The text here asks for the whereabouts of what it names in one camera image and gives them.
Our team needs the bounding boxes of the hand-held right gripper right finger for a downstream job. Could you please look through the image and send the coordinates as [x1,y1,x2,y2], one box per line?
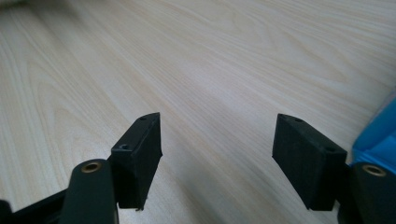
[272,113,348,212]

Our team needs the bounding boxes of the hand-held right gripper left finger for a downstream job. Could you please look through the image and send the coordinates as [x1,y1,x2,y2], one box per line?
[110,112,163,211]

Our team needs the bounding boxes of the blue wet wipes pack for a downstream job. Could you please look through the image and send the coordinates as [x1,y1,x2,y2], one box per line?
[351,90,396,175]

